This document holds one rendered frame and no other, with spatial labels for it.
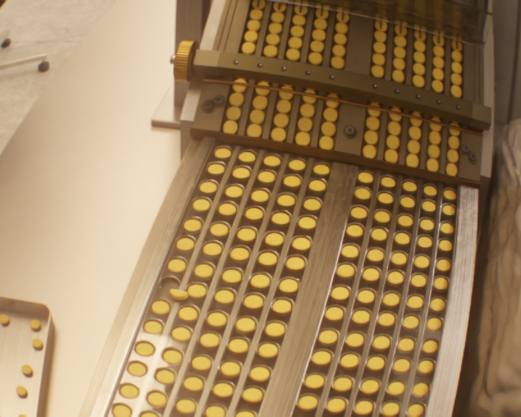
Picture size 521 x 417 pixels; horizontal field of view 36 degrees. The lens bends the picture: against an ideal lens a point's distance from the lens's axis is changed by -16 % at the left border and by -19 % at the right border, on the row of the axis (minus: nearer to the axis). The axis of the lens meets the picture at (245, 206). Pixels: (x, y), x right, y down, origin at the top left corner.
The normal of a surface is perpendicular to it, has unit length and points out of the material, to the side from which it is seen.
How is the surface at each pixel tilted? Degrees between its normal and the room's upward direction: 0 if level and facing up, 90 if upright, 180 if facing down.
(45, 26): 0
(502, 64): 90
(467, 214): 0
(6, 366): 0
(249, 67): 38
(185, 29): 90
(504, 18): 90
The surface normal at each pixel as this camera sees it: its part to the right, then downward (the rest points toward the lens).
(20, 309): -0.04, 0.65
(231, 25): -0.12, -0.21
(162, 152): 0.02, -0.76
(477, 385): -0.73, -0.60
